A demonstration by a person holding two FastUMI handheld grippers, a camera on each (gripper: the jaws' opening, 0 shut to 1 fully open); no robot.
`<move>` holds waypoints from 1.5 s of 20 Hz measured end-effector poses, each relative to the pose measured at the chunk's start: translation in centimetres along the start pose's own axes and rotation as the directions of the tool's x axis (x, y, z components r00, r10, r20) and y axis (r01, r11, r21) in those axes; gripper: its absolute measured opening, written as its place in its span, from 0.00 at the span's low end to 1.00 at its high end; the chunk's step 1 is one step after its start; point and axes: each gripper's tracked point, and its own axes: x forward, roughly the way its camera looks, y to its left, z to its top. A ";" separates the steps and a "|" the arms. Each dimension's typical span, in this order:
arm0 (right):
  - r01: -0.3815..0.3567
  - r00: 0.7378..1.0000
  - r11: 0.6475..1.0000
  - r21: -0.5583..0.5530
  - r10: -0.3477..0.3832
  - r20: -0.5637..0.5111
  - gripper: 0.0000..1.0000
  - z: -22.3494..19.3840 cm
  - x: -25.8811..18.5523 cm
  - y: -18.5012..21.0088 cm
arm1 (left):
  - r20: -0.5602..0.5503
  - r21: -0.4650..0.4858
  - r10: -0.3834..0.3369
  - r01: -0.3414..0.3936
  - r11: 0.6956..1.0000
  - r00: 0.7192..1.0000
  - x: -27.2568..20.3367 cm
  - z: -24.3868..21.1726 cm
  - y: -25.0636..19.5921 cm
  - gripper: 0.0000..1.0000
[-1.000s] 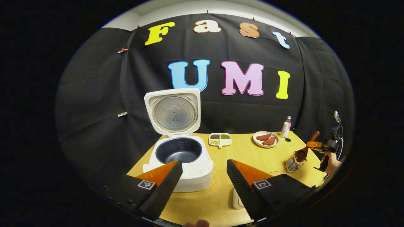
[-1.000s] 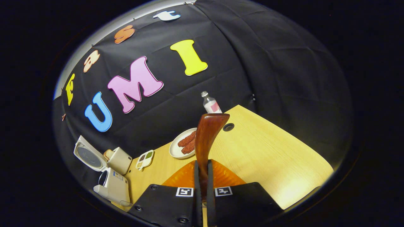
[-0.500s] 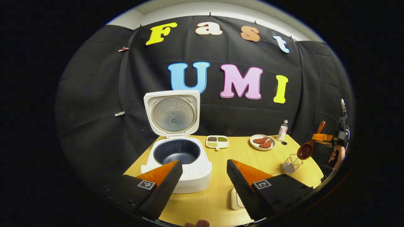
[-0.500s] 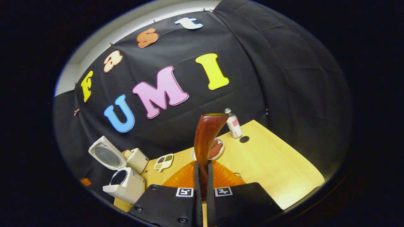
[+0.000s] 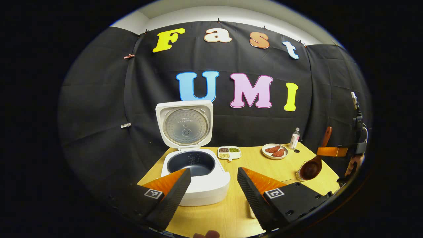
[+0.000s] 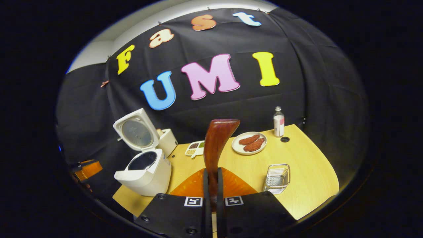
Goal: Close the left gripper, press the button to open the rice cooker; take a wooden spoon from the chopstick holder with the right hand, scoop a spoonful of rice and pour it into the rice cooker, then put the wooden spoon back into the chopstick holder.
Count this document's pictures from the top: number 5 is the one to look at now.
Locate brown wooden spoon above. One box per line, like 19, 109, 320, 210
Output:
300, 127, 333, 180

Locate clear glass chopstick holder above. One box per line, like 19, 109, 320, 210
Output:
296, 161, 319, 183

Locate white round plate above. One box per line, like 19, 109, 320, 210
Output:
262, 143, 289, 160

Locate small clear bottle pink label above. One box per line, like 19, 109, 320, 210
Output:
289, 128, 300, 150

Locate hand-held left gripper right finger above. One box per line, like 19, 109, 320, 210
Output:
237, 167, 332, 232

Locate white rice cooker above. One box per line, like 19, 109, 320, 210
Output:
155, 100, 231, 207

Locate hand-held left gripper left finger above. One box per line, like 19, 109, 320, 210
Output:
99, 168, 192, 232

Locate white divided bean dish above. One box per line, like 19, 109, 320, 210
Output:
217, 146, 242, 161

